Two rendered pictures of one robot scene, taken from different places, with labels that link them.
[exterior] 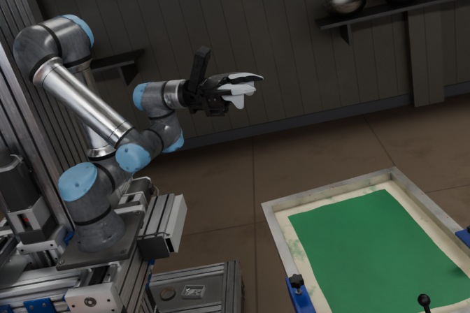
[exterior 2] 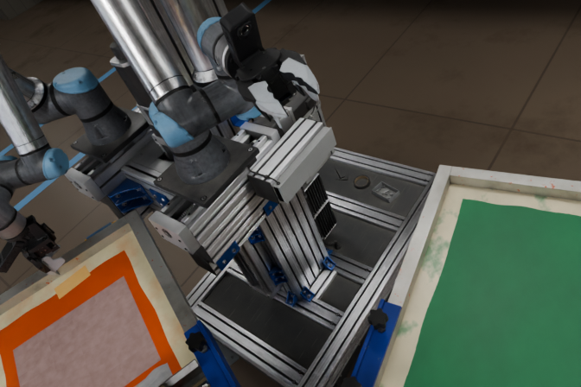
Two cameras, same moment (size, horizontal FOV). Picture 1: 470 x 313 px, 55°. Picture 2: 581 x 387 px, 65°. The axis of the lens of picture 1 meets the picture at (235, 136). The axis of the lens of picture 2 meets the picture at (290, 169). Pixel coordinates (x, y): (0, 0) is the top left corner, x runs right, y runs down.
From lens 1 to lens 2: 74 cm
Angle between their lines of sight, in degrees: 42
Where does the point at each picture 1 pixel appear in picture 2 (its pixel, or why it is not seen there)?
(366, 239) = (536, 297)
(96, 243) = (186, 176)
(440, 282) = not seen: outside the picture
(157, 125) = (217, 87)
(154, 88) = (210, 37)
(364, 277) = (484, 354)
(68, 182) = (153, 110)
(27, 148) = not seen: hidden behind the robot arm
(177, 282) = (377, 173)
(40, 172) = not seen: hidden behind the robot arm
